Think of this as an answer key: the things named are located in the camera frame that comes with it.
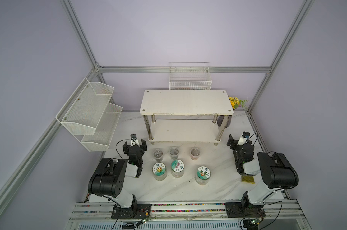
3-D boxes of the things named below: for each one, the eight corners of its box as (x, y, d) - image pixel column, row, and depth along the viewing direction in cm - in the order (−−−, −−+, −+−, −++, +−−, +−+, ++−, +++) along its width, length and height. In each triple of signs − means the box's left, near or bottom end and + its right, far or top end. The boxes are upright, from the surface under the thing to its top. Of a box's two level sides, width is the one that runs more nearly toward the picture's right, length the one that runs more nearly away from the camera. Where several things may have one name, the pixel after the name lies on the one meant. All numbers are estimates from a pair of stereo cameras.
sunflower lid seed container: (153, 180, 85) (151, 175, 79) (154, 167, 90) (152, 162, 84) (166, 180, 85) (165, 175, 79) (167, 167, 90) (166, 162, 84)
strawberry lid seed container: (195, 185, 84) (197, 180, 77) (194, 171, 89) (196, 166, 83) (209, 185, 84) (211, 180, 77) (207, 171, 89) (209, 166, 83)
